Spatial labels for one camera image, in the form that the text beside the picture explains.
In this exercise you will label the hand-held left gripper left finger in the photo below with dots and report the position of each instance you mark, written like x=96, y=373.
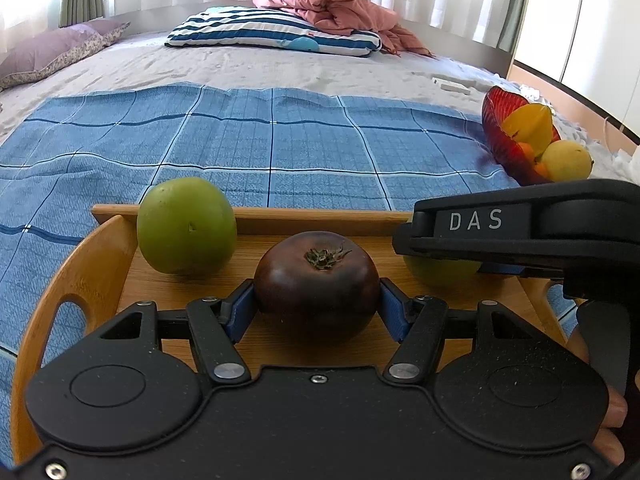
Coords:
x=240, y=310

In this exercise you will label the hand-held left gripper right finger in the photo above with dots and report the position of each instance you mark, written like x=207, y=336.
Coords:
x=392, y=310

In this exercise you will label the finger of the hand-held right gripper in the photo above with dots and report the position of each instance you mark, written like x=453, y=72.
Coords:
x=450, y=250

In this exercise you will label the large green apple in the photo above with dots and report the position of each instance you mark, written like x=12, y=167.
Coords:
x=440, y=275

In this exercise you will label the dark purple round fruit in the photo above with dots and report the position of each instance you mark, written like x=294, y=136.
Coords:
x=315, y=295

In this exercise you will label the small green apple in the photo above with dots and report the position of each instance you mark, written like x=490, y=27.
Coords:
x=185, y=225

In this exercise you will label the person's right hand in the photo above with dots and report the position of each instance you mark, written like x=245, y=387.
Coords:
x=616, y=412

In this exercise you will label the yellow round fruit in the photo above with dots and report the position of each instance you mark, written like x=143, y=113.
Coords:
x=565, y=162

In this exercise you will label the white clothes pile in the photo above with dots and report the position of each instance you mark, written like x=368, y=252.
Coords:
x=627, y=167

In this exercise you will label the small kumquat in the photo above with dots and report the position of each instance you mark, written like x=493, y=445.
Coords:
x=526, y=150

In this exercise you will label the yellow starfruit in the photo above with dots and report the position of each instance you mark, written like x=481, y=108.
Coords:
x=530, y=125

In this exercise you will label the red glass bowl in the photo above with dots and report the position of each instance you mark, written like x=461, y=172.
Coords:
x=500, y=140

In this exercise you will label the small white cloth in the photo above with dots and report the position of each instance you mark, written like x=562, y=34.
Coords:
x=535, y=94

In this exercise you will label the white rectangular object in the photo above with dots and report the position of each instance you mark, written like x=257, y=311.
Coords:
x=450, y=84

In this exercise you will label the blue checked blanket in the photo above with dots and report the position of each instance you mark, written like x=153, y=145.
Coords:
x=300, y=150

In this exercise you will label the white wardrobe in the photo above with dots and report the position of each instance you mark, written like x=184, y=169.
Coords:
x=585, y=25

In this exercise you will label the pink quilt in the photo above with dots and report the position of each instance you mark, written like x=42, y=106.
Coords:
x=340, y=7

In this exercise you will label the blue white striped pillow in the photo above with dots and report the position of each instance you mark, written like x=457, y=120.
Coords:
x=250, y=27

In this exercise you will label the purple pillow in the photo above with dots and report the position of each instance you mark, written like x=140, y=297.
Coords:
x=55, y=50

